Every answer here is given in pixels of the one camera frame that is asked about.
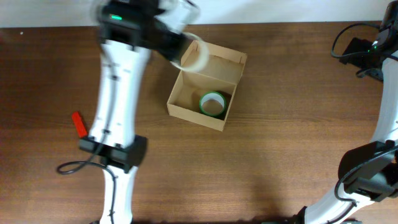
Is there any green tape roll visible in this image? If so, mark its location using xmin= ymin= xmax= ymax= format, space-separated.
xmin=199 ymin=91 xmax=227 ymax=117

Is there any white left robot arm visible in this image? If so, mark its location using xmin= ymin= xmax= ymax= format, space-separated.
xmin=80 ymin=1 xmax=200 ymax=223

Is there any red utility knife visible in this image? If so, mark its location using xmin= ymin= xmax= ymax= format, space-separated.
xmin=72 ymin=111 xmax=88 ymax=138

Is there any brown cardboard box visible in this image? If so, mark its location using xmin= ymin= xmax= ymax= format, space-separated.
xmin=167 ymin=43 xmax=248 ymax=131

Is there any beige masking tape roll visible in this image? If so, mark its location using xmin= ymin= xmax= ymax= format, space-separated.
xmin=170 ymin=32 xmax=210 ymax=72

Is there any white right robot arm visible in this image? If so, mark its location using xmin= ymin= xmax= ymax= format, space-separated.
xmin=285 ymin=1 xmax=397 ymax=223

